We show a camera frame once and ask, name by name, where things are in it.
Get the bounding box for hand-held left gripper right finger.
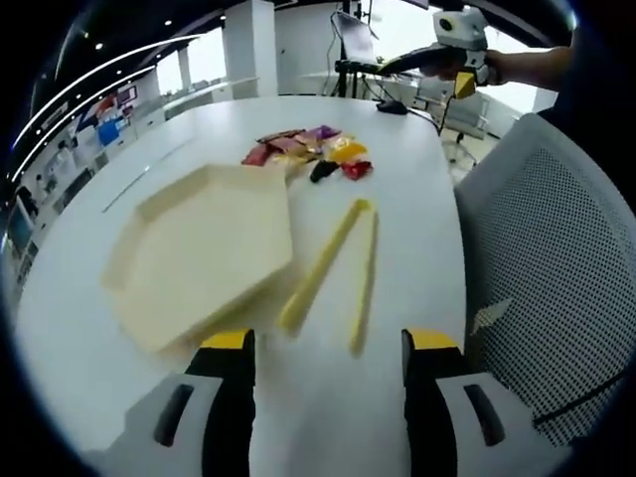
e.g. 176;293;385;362
400;326;542;477

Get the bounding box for thin black cable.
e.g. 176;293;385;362
435;92;459;136

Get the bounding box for pile of colourful food packets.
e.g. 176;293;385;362
241;124;374;184

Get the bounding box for laptop on stand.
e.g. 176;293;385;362
330;9;383;65

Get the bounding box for yellow plastic food tongs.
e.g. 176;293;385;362
277;198;380;357

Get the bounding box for blue box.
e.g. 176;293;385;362
96;118;126;148

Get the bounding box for black tripod stand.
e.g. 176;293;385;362
334;58;382;102

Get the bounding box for person's right hand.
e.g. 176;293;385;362
484;48;514;85

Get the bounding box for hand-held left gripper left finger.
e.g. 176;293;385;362
98;327;257;477

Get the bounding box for grey mesh office chair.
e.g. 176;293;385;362
452;112;636;448

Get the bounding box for beige hexagonal container tray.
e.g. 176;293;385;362
100;163;294;355

